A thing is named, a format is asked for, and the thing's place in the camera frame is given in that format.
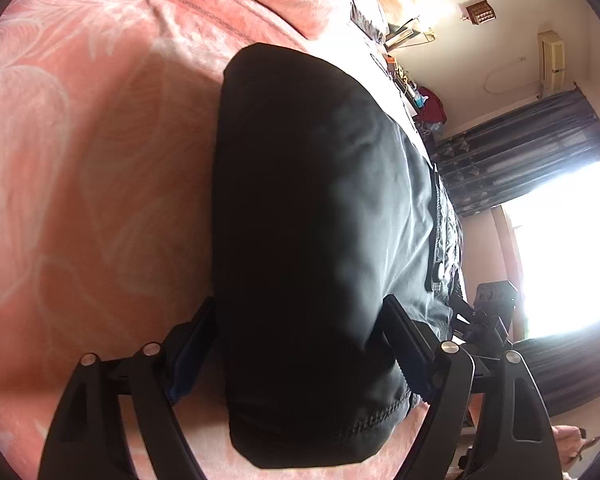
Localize cream wall air conditioner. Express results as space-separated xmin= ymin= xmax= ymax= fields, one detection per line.
xmin=537 ymin=30 xmax=568 ymax=93

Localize dark patterned curtain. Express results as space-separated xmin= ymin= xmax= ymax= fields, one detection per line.
xmin=432 ymin=87 xmax=600 ymax=218

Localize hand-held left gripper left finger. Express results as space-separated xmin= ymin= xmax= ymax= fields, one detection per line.
xmin=37 ymin=296 xmax=218 ymax=480

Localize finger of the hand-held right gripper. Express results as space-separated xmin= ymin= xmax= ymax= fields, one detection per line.
xmin=450 ymin=296 xmax=483 ymax=335

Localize red cloth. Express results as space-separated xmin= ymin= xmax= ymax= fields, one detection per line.
xmin=415 ymin=86 xmax=448 ymax=126

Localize pink leaf-print bed sheet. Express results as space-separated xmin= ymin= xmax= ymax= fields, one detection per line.
xmin=0 ymin=0 xmax=431 ymax=480

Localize small brown wall ornament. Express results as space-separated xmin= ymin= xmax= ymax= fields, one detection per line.
xmin=465 ymin=0 xmax=497 ymax=26

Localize black pants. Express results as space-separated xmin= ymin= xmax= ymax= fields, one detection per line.
xmin=211 ymin=42 xmax=463 ymax=466

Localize dark patterned pillow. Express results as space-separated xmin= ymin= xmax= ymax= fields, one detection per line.
xmin=350 ymin=0 xmax=388 ymax=43

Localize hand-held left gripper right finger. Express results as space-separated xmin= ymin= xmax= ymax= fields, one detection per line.
xmin=380 ymin=294 xmax=566 ymax=480

